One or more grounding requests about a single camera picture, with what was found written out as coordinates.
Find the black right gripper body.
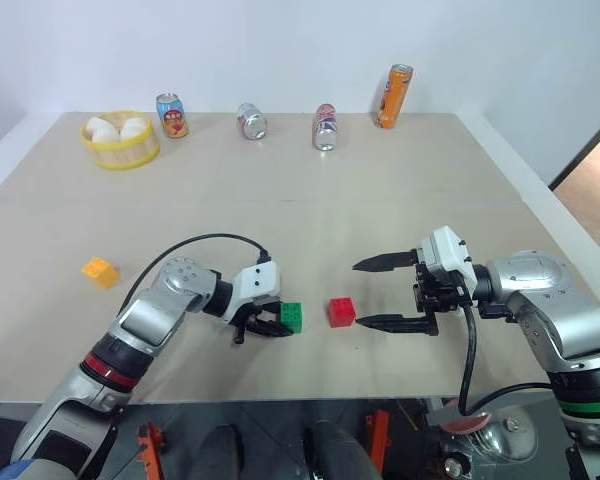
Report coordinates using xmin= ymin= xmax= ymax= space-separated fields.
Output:
xmin=411 ymin=246 xmax=475 ymax=337

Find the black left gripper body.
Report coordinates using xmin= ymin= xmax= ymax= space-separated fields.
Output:
xmin=231 ymin=305 xmax=264 ymax=347

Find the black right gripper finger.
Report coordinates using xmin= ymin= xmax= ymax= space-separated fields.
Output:
xmin=354 ymin=313 xmax=431 ymax=336
xmin=351 ymin=250 xmax=419 ymax=274

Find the green toy brick cube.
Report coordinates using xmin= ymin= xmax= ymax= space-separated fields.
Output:
xmin=279 ymin=300 xmax=305 ymax=334

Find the red toy brick cube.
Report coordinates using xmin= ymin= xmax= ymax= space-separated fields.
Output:
xmin=327 ymin=296 xmax=357 ymax=329

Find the orange clamp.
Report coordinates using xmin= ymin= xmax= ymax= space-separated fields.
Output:
xmin=135 ymin=421 xmax=165 ymax=457
xmin=363 ymin=409 xmax=392 ymax=475

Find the pink round disc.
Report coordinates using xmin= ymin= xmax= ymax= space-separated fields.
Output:
xmin=440 ymin=410 xmax=492 ymax=437

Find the dark rounded shape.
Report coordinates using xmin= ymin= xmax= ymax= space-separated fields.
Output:
xmin=303 ymin=419 xmax=384 ymax=480

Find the blue red cola can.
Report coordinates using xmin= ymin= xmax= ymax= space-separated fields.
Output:
xmin=311 ymin=103 xmax=340 ymax=152

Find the yellow toy brick cube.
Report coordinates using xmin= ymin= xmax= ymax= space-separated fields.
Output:
xmin=80 ymin=256 xmax=121 ymax=290

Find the silver robot body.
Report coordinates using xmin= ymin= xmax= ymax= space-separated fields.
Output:
xmin=427 ymin=398 xmax=540 ymax=480

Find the tall orange soda can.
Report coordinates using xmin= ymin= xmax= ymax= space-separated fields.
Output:
xmin=373 ymin=63 xmax=415 ymax=130

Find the silver lying can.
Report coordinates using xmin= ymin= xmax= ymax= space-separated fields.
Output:
xmin=236 ymin=102 xmax=269 ymax=141

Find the yellow bamboo steamer basket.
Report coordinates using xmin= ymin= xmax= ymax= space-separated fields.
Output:
xmin=79 ymin=109 xmax=162 ymax=172

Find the blue peach drink can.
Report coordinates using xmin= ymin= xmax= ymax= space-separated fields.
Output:
xmin=155 ymin=92 xmax=190 ymax=140

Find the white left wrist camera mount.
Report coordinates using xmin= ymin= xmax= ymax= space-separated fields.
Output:
xmin=222 ymin=260 xmax=283 ymax=327

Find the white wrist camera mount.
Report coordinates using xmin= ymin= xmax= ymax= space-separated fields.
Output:
xmin=222 ymin=260 xmax=283 ymax=327
xmin=418 ymin=225 xmax=478 ymax=292

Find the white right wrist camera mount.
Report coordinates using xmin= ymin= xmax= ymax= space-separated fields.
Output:
xmin=418 ymin=225 xmax=478 ymax=292

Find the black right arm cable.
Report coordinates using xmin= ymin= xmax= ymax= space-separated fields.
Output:
xmin=457 ymin=286 xmax=554 ymax=417

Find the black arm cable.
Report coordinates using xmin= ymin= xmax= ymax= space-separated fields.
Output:
xmin=457 ymin=286 xmax=554 ymax=417
xmin=116 ymin=232 xmax=273 ymax=321

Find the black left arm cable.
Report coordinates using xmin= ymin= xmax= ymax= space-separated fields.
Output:
xmin=116 ymin=232 xmax=273 ymax=321

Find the dark door frame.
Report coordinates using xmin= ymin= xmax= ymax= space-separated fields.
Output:
xmin=549 ymin=107 xmax=600 ymax=192

